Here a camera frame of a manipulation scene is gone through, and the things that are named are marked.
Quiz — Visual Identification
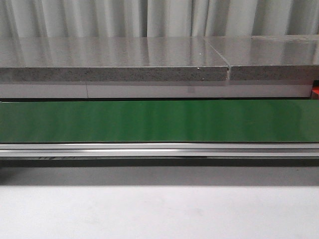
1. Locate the grey stone counter slab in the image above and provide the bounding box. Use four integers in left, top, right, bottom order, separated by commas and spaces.
0, 37, 228, 82

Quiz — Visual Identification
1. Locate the green conveyor belt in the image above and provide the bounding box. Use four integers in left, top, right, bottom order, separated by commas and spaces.
0, 99, 319, 143

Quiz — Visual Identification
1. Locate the grey stone slab right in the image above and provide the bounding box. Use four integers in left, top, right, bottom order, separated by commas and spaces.
205, 35, 319, 85

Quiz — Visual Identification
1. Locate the red object at right edge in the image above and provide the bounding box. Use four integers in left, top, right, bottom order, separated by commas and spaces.
311, 86, 319, 100

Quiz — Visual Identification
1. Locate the white curtain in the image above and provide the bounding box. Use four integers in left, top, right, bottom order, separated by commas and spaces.
0, 0, 319, 37

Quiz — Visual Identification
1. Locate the aluminium conveyor frame rail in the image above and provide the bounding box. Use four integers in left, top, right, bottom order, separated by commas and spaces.
0, 142, 319, 159

